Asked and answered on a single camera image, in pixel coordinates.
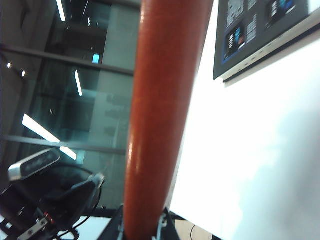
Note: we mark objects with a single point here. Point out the black hardcover book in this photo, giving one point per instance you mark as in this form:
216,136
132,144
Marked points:
250,37

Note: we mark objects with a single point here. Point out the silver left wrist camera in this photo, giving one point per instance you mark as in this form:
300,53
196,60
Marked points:
35,163

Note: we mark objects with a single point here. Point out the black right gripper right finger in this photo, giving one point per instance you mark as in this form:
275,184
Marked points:
166,227

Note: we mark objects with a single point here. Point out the red leather-bound book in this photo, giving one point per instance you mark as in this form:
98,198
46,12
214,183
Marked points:
160,100

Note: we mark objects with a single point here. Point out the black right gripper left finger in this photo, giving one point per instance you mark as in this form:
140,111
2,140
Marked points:
117,227

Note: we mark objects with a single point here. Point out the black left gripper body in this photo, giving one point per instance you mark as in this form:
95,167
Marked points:
62,197

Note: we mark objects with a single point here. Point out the dark glass partition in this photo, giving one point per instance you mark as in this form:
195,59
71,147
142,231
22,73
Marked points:
62,75

